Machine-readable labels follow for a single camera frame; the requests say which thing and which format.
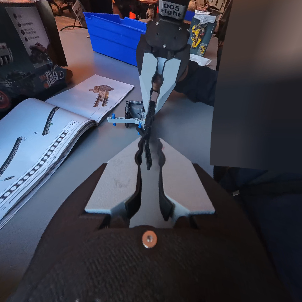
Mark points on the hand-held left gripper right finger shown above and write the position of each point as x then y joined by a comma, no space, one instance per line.
186,186

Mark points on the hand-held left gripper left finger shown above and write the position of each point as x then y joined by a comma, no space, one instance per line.
113,186

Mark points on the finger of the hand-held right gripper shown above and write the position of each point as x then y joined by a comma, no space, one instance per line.
171,77
146,75

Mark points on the grey lego chassis assembly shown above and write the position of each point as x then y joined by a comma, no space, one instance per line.
134,113

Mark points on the long black lego beam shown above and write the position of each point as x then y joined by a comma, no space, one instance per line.
147,153

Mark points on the person's right forearm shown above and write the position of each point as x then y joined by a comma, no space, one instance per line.
200,85

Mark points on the yellow vehicle lego box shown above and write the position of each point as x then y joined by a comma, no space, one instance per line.
200,35

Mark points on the dark lego set box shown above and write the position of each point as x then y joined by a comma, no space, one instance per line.
23,59

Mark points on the white paper sheet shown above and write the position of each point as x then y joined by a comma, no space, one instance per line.
200,60

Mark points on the blue plastic bin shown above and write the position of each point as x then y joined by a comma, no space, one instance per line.
113,40

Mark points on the open instruction booklet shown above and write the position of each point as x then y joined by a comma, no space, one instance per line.
47,132

